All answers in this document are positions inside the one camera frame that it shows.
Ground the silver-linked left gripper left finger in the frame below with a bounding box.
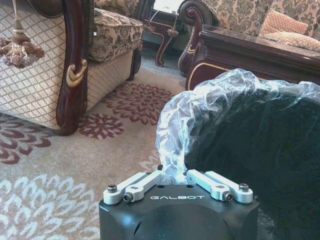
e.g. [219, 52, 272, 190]
[103, 168, 166, 206]

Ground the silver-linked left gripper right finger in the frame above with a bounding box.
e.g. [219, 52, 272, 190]
[186, 168, 254, 205]

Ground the black trash bin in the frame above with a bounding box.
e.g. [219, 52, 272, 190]
[184, 80, 320, 240]

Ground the clear plastic bin liner bag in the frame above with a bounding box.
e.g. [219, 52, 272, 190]
[154, 66, 320, 186]

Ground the floral beige carpet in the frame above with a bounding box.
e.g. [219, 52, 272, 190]
[0, 55, 196, 240]

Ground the dark wood coffee table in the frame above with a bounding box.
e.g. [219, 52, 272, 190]
[185, 29, 320, 92]

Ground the patterned armchair with dark wood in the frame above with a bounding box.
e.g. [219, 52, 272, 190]
[0, 0, 144, 137]

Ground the dark wood side table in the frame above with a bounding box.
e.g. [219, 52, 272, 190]
[141, 0, 191, 68]

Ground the beige lattice cushion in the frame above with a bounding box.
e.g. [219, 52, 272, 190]
[262, 31, 320, 50]

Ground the floral sofa with carved wood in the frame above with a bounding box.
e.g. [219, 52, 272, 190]
[177, 0, 320, 77]

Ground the orange lattice cushion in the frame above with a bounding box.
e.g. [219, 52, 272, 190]
[258, 8, 310, 39]

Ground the large beige brown tassel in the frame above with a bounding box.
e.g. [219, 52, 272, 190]
[0, 0, 46, 69]

